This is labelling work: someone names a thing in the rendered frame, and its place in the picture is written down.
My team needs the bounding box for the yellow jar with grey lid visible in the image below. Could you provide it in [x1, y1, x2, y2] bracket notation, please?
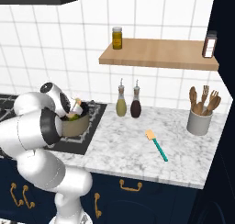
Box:
[111, 26, 124, 50]

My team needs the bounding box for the navy cupboard door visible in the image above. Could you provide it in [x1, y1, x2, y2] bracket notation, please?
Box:
[82, 172, 196, 224]
[0, 157, 22, 221]

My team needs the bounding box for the dark vinegar bottle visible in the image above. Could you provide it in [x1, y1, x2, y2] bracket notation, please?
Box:
[129, 78, 142, 119]

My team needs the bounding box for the beige cooking pot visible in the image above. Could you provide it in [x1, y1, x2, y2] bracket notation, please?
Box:
[60, 102, 92, 139]

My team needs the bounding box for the tall navy cabinet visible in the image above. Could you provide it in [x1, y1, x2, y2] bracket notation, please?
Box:
[194, 0, 235, 224]

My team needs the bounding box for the navy drawer front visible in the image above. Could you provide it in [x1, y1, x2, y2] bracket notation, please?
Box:
[104, 174, 198, 204]

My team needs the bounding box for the wooden fork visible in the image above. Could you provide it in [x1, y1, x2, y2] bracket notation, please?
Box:
[208, 89, 220, 104]

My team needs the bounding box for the black hob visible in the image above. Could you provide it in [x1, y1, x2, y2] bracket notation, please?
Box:
[0, 94, 108, 157]

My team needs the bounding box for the spatula with teal handle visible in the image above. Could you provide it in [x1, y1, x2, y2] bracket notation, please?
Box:
[144, 129, 170, 163]

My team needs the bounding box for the wooden wall shelf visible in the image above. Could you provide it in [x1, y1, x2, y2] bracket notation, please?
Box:
[98, 38, 220, 72]

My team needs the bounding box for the wooden spoon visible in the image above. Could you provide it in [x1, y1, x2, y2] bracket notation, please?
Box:
[201, 95, 222, 117]
[188, 85, 199, 111]

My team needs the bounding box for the brass cupboard handle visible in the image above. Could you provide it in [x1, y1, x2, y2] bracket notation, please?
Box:
[21, 185, 36, 210]
[9, 182, 25, 208]
[94, 192, 103, 219]

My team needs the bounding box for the grey utensil holder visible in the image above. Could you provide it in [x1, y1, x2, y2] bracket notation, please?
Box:
[185, 106, 214, 137]

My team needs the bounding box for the brass drawer handle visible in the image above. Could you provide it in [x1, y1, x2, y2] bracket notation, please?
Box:
[118, 178, 144, 193]

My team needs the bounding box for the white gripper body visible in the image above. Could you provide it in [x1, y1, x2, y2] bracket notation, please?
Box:
[66, 102, 85, 118]

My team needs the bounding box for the wooden slotted spatula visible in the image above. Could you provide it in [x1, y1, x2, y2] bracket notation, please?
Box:
[199, 84, 211, 108]

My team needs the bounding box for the olive oil bottle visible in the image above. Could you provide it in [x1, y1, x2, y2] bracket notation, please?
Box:
[115, 77, 128, 118]

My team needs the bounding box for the brown spice shaker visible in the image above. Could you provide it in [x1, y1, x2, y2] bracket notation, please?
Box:
[201, 30, 218, 60]

